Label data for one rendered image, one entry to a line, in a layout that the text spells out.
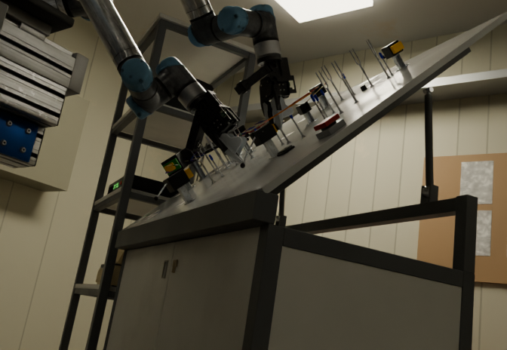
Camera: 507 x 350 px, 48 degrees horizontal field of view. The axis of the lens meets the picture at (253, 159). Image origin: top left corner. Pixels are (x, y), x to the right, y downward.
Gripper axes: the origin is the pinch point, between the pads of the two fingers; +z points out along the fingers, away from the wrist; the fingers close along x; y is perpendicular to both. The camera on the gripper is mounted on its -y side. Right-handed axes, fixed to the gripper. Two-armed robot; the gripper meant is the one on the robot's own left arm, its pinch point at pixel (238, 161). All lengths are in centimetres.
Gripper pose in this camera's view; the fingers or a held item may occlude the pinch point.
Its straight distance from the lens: 157.0
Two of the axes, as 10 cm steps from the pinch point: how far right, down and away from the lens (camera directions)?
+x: 3.6, -0.3, 9.3
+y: 6.8, -6.7, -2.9
